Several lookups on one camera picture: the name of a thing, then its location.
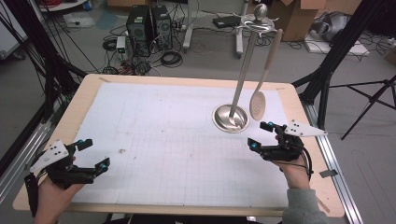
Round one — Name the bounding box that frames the grey rounded appliance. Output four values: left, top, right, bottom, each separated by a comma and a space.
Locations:
312, 11, 351, 43

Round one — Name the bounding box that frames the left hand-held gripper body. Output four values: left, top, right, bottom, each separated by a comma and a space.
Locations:
29, 140, 96, 189

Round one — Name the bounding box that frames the black computer tower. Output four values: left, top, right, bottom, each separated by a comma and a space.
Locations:
125, 5, 153, 58
150, 5, 174, 50

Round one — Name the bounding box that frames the beige slotted spoon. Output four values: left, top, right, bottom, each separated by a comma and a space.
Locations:
248, 28, 284, 122

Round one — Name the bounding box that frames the white stand leg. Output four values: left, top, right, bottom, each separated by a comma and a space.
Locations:
234, 0, 250, 59
182, 0, 194, 52

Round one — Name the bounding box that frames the grey metal bracket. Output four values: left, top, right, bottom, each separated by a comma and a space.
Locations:
318, 169, 339, 179

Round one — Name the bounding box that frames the metal utensil stand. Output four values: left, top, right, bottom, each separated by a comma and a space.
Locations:
212, 3, 280, 134

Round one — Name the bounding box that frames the white cabinet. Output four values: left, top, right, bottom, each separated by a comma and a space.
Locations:
0, 0, 30, 60

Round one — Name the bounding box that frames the flat black box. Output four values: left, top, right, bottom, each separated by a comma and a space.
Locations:
212, 16, 242, 30

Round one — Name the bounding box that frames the person's dark clothing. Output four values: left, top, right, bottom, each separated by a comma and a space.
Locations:
104, 214, 260, 224

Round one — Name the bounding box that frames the white grid paper mat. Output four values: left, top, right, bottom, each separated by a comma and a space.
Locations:
71, 82, 292, 209

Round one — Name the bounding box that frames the coiled black cable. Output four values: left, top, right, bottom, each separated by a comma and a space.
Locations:
160, 50, 184, 68
102, 36, 118, 52

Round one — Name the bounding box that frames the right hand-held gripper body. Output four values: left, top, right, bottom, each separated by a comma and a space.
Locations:
261, 119, 329, 162

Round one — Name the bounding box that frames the flat white board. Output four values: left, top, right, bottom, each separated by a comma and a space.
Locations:
304, 38, 371, 57

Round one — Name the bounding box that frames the large cardboard box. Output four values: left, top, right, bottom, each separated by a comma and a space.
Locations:
269, 0, 329, 43

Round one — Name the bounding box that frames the person's right hand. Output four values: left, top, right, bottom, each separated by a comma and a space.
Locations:
270, 134, 312, 191

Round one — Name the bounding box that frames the black frame post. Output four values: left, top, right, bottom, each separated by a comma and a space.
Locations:
0, 0, 89, 120
291, 0, 389, 135

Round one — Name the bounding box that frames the black wrist strap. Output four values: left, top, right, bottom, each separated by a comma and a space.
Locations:
23, 173, 40, 218

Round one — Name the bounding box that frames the person's left hand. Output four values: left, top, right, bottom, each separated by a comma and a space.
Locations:
33, 157, 86, 224

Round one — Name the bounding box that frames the black tripod stand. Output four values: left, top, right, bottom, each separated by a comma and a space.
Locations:
329, 74, 396, 141

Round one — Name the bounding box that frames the small white green device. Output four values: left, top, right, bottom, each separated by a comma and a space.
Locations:
115, 35, 127, 54

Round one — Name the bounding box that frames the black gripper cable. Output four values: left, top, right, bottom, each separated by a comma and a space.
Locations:
298, 146, 314, 182

